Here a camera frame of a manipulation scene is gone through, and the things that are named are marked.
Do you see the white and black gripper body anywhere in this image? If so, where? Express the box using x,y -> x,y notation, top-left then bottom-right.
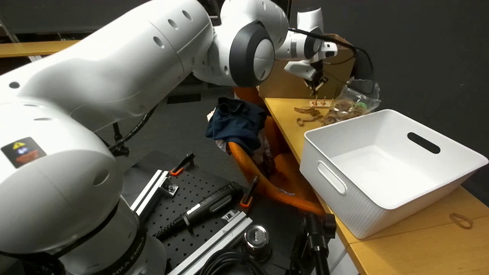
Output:
284,41 -> 337,91

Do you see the clear bag of rubber bands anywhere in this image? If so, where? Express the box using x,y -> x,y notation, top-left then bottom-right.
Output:
326,77 -> 380,122

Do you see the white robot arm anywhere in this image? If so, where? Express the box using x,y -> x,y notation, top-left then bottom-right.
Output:
0,0 -> 336,275

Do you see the single rubber band on table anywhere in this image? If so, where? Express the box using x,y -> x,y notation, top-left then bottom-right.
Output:
449,212 -> 473,229

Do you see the brown cardboard box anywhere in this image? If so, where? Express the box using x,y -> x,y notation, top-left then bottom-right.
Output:
258,33 -> 357,97

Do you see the dark blue cloth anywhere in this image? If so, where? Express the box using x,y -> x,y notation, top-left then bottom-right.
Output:
204,97 -> 267,152

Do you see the orange office chair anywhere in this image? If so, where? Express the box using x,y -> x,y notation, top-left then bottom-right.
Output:
227,87 -> 325,215

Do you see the white plastic bin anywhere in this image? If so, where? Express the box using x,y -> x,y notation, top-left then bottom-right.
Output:
299,108 -> 487,238

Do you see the black screwdriver tool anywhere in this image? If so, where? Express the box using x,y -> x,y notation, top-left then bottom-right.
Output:
154,183 -> 242,239

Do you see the round metal weight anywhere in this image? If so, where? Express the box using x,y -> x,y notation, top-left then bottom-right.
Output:
242,224 -> 271,262

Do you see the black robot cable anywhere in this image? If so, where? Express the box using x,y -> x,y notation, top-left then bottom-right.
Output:
288,27 -> 377,85

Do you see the black camera tripod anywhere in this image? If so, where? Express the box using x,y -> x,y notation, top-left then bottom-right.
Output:
288,213 -> 336,275

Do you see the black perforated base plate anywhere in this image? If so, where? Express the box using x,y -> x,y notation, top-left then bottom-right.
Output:
123,152 -> 251,275

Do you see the silver aluminium rail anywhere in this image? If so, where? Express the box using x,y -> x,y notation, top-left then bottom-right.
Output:
129,169 -> 178,217

